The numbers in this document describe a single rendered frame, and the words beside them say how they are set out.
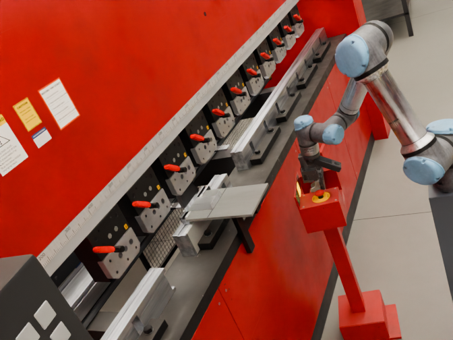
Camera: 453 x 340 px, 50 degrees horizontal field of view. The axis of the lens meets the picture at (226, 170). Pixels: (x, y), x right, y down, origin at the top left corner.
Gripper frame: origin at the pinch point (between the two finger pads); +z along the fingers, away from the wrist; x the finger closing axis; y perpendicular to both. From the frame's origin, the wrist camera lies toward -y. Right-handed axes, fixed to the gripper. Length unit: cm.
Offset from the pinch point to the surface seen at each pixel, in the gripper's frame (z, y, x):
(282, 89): -22, 18, -73
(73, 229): -53, 55, 82
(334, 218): 2.3, -2.7, 15.1
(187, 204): -26, 45, 34
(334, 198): -5.2, -4.4, 12.8
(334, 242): 19.6, -0.1, 8.1
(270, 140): -15.4, 22.0, -27.8
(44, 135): -76, 56, 74
